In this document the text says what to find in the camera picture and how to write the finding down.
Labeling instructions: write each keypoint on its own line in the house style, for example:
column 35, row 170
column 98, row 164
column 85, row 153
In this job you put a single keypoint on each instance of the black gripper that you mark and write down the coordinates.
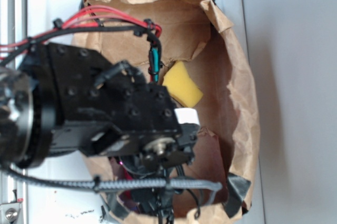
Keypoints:
column 154, row 201

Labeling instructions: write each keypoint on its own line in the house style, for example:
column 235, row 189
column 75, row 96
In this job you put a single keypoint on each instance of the red paper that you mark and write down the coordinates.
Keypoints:
column 120, row 174

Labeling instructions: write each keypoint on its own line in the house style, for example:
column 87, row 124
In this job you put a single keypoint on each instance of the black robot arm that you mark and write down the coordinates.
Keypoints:
column 63, row 99

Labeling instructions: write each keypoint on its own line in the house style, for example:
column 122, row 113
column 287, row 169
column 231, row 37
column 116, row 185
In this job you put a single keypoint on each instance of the yellow sponge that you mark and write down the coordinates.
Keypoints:
column 181, row 87

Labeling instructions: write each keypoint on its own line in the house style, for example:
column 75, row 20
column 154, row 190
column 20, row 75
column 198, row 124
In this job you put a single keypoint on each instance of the brown paper bag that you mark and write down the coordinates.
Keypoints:
column 198, row 33

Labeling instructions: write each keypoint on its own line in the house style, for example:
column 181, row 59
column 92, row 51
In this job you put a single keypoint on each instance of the silver corner bracket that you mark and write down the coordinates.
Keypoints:
column 11, row 213

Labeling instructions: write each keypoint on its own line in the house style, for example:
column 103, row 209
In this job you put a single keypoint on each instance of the aluminium frame rail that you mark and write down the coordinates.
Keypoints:
column 13, row 29

